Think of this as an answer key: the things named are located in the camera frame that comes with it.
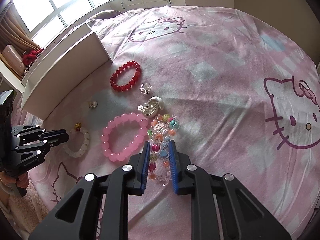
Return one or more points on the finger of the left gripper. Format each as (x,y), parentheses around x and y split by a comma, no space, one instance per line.
(55,134)
(56,140)

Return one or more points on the gold pearl earring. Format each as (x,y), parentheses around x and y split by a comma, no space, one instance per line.
(93,104)

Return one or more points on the white storage box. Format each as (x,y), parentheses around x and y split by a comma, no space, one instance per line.
(73,59)

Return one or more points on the brown curtain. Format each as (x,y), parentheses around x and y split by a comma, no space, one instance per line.
(13,34)

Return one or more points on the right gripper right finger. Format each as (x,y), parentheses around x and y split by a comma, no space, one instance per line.
(221,207)

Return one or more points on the pink suitcase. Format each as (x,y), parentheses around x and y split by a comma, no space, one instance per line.
(14,61)

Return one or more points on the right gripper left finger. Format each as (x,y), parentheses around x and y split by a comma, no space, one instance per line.
(97,206)

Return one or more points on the red cloth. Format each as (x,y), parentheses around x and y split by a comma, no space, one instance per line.
(30,56)

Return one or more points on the silver snowflake brooch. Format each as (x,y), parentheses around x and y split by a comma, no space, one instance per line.
(146,89)

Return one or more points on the pink Hello Kitty bedsheet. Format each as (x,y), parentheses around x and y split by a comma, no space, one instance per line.
(245,95)

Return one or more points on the person's left hand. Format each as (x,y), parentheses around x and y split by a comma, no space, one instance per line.
(22,181)

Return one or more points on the white window cabinet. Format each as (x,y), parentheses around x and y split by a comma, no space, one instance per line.
(78,11)

